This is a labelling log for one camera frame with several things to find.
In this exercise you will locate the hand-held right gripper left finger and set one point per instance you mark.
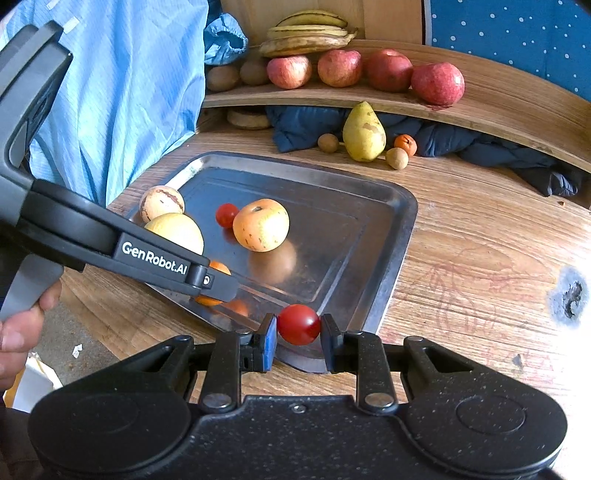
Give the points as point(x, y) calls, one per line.
point(267, 346)

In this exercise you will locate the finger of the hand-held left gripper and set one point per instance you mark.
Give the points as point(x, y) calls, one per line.
point(217, 286)

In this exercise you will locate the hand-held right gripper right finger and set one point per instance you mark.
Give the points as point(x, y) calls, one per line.
point(330, 346)

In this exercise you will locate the small tangerine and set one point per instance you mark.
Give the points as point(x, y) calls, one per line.
point(220, 268)
point(405, 145)

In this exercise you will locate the red cherry tomato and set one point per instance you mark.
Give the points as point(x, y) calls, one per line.
point(299, 324)
point(226, 216)

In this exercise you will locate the large yellow citrus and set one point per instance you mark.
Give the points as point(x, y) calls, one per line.
point(178, 230)

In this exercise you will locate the orange speckled round fruit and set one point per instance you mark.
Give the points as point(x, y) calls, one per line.
point(261, 226)

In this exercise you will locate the cream striped pepino melon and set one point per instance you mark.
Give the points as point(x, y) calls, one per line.
point(161, 203)

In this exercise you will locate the metal tray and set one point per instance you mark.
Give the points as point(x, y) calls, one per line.
point(346, 230)

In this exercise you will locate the small brown round fruit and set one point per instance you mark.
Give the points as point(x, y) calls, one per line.
point(328, 143)
point(397, 158)

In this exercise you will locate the green pear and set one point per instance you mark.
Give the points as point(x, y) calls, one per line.
point(364, 134)

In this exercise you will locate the person's left hand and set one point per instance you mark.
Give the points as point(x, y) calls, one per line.
point(18, 341)

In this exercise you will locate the white paper scrap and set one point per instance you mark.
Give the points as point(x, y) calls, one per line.
point(77, 350)

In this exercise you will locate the light blue striped coat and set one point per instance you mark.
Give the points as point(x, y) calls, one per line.
point(129, 92)

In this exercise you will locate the white cardboard box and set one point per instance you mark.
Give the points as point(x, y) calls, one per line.
point(39, 383)

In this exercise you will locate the tan flat round disc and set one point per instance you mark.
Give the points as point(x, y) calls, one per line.
point(248, 119)

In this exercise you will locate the brown kiwi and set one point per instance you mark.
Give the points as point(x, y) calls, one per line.
point(222, 77)
point(254, 73)

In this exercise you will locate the red apple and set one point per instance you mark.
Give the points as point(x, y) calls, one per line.
point(389, 70)
point(437, 84)
point(340, 68)
point(289, 72)

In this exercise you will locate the crumpled blue cap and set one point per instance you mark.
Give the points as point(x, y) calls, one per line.
point(226, 39)

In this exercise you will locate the dark blue jacket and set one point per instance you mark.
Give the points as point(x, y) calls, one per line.
point(485, 147)

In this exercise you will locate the brown spotted yellow banana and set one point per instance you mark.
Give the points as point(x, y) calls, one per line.
point(300, 46)

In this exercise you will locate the yellow-green banana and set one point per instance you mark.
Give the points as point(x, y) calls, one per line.
point(314, 18)
point(309, 31)

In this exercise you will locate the wooden back panel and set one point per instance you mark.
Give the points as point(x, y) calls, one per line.
point(258, 14)

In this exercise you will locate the wooden shelf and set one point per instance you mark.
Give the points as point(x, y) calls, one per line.
point(508, 110)

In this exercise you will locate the blue white-dotted cloth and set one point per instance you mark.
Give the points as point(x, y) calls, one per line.
point(508, 37)

